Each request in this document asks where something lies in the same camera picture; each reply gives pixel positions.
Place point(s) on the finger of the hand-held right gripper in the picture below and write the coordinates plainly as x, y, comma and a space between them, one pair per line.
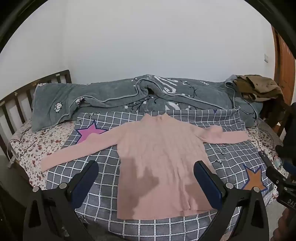
289, 165
276, 176

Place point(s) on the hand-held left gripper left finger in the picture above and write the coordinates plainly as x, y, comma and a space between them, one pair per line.
81, 190

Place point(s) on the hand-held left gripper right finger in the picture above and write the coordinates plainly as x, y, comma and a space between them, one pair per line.
208, 185

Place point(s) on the pink knit sweater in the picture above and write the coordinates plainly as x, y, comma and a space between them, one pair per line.
157, 148

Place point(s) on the person's right hand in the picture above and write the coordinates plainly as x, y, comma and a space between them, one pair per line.
285, 222

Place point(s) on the grey checked star blanket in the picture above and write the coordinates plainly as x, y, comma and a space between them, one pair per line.
97, 208

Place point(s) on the dark cloth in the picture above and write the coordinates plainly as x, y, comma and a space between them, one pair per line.
291, 125

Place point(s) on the wooden chair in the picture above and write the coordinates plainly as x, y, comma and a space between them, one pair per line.
275, 113

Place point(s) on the floral bed sheet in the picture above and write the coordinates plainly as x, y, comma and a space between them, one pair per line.
30, 143

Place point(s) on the brown jacket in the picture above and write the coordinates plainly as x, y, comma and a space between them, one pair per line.
259, 88

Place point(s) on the grey-green floral quilt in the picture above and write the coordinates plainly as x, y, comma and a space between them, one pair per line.
104, 95

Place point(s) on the wooden door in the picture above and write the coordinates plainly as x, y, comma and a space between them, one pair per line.
286, 64

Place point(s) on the white wall switch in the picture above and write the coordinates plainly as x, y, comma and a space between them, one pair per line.
266, 58

